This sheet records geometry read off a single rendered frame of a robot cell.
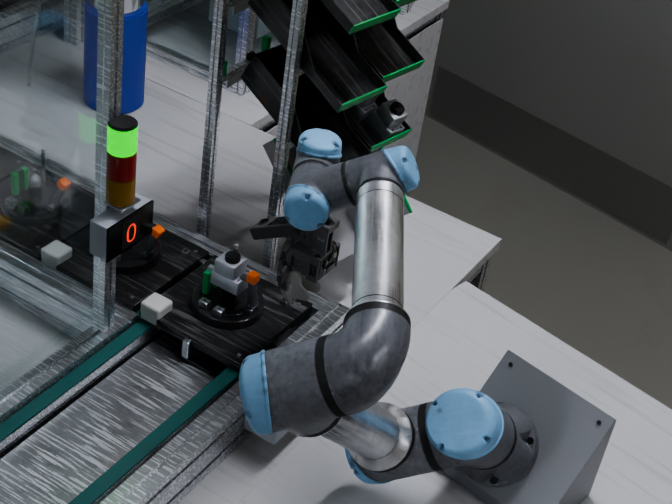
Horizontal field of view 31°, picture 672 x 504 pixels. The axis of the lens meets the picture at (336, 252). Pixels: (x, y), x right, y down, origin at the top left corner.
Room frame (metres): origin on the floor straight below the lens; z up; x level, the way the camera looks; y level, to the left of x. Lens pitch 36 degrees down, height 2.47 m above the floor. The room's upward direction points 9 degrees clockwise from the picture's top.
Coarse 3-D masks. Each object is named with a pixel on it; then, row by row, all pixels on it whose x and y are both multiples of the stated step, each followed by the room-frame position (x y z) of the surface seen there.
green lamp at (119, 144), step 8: (136, 128) 1.73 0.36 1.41; (112, 136) 1.71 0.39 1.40; (120, 136) 1.70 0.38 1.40; (128, 136) 1.71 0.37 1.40; (136, 136) 1.73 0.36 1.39; (112, 144) 1.71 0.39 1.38; (120, 144) 1.70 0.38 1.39; (128, 144) 1.71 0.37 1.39; (136, 144) 1.73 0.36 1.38; (112, 152) 1.71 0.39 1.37; (120, 152) 1.70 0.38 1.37; (128, 152) 1.71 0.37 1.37
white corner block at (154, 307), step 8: (152, 296) 1.81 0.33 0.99; (160, 296) 1.82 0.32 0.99; (144, 304) 1.79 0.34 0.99; (152, 304) 1.79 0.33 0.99; (160, 304) 1.79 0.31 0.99; (168, 304) 1.80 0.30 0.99; (144, 312) 1.79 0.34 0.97; (152, 312) 1.78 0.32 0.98; (160, 312) 1.78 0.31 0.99; (152, 320) 1.78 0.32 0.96
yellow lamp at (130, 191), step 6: (108, 180) 1.71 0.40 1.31; (132, 180) 1.72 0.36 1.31; (108, 186) 1.71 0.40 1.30; (114, 186) 1.71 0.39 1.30; (120, 186) 1.71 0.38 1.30; (126, 186) 1.71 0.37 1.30; (132, 186) 1.72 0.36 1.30; (108, 192) 1.71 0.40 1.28; (114, 192) 1.71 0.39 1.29; (120, 192) 1.71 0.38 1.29; (126, 192) 1.71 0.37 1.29; (132, 192) 1.72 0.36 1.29; (108, 198) 1.71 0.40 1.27; (114, 198) 1.71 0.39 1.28; (120, 198) 1.71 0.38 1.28; (126, 198) 1.71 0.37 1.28; (132, 198) 1.72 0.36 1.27; (114, 204) 1.70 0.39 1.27; (120, 204) 1.71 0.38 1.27; (126, 204) 1.71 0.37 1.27
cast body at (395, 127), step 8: (376, 104) 2.24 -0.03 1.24; (384, 104) 2.20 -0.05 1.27; (392, 104) 2.20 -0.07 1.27; (400, 104) 2.21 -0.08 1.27; (376, 112) 2.21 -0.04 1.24; (384, 112) 2.19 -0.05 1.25; (392, 112) 2.19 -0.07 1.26; (400, 112) 2.19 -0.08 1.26; (376, 120) 2.20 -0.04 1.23; (384, 120) 2.19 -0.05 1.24; (392, 120) 2.18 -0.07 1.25; (400, 120) 2.20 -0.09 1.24; (376, 128) 2.20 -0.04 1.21; (384, 128) 2.19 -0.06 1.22; (392, 128) 2.19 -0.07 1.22; (400, 128) 2.20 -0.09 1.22; (384, 136) 2.18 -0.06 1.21; (392, 136) 2.19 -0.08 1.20
